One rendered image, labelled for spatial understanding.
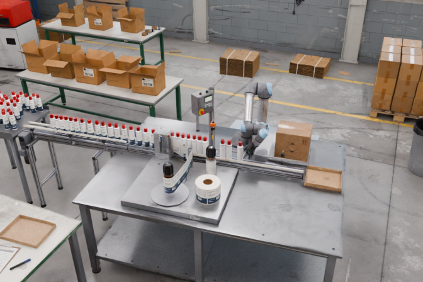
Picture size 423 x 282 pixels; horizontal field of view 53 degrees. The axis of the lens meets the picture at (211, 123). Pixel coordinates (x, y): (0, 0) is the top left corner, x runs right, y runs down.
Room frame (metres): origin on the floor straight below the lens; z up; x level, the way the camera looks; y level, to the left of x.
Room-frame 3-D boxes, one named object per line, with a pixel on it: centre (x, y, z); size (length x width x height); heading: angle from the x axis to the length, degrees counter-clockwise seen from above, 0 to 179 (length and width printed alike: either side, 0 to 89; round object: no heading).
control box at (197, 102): (3.34, 0.08, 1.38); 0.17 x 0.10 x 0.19; 128
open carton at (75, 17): (7.86, 2.57, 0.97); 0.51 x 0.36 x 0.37; 159
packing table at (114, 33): (7.66, 1.99, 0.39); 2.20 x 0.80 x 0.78; 66
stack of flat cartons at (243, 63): (7.42, -0.53, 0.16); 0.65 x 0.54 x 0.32; 71
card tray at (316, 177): (2.94, -0.96, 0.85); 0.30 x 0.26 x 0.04; 73
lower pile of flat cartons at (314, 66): (7.39, -1.83, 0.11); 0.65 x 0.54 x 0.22; 63
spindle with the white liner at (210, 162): (2.94, 0.01, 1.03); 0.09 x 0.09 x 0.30
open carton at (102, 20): (7.59, 2.01, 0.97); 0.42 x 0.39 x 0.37; 154
